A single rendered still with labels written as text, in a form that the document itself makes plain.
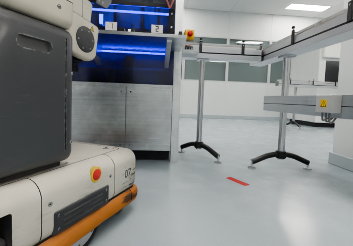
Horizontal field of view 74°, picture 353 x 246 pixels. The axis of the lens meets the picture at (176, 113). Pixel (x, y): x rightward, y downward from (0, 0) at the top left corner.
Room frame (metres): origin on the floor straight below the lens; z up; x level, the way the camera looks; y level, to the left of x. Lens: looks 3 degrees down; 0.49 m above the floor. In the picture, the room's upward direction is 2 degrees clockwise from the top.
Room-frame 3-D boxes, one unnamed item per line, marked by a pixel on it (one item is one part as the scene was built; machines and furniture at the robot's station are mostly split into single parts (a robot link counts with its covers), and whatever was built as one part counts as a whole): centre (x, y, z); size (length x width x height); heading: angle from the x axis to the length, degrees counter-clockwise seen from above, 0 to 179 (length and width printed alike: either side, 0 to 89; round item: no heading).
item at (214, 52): (2.02, -0.35, 0.92); 0.69 x 0.15 x 0.16; 95
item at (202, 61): (2.01, -0.20, 0.46); 0.09 x 0.09 x 0.77; 5
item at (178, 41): (1.63, 0.33, 0.87); 0.70 x 0.48 x 0.02; 95
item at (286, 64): (1.74, -0.79, 0.46); 0.09 x 0.09 x 0.77; 5
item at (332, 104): (1.21, -0.78, 0.50); 0.12 x 0.05 x 0.09; 5
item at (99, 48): (1.60, 0.57, 0.79); 0.34 x 0.03 x 0.13; 5
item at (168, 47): (1.64, 0.08, 0.79); 0.34 x 0.03 x 0.13; 5
